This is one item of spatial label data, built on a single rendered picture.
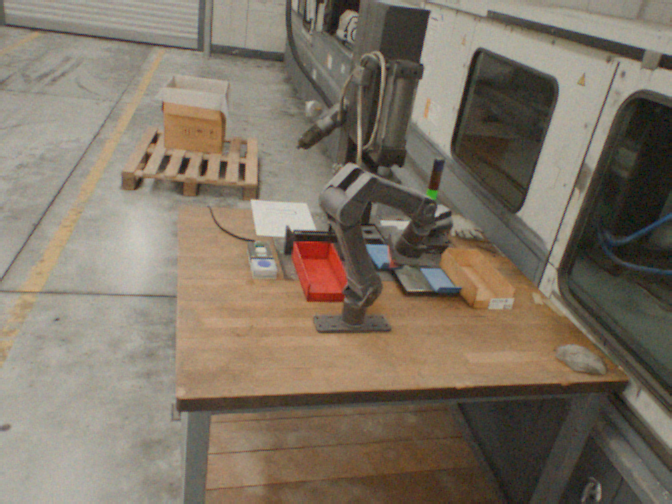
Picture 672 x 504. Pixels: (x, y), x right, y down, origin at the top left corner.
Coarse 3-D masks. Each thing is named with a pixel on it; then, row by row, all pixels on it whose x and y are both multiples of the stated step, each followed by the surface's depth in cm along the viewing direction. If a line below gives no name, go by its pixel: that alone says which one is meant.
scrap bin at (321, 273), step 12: (300, 252) 178; (312, 252) 179; (324, 252) 180; (300, 264) 166; (312, 264) 176; (324, 264) 178; (336, 264) 172; (300, 276) 166; (312, 276) 170; (324, 276) 171; (336, 276) 171; (312, 288) 164; (324, 288) 165; (336, 288) 166; (312, 300) 158; (324, 300) 159; (336, 300) 160
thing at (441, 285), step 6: (426, 270) 180; (432, 270) 181; (438, 270) 181; (426, 276) 176; (432, 276) 177; (444, 276) 178; (432, 282) 173; (438, 282) 174; (444, 282) 175; (450, 282) 175; (438, 288) 169; (444, 288) 167; (450, 288) 168; (456, 288) 168
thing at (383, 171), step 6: (354, 156) 192; (366, 156) 194; (366, 162) 188; (372, 162) 189; (366, 168) 180; (372, 168) 183; (378, 168) 175; (384, 168) 174; (378, 174) 175; (384, 174) 175; (390, 174) 177; (390, 180) 172; (396, 180) 173; (348, 186) 175
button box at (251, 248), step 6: (210, 210) 202; (216, 222) 192; (222, 228) 189; (234, 234) 186; (246, 240) 184; (252, 240) 184; (252, 246) 176; (264, 246) 176; (252, 252) 172; (270, 252) 174; (252, 258) 170; (258, 258) 170; (264, 258) 171; (270, 258) 171
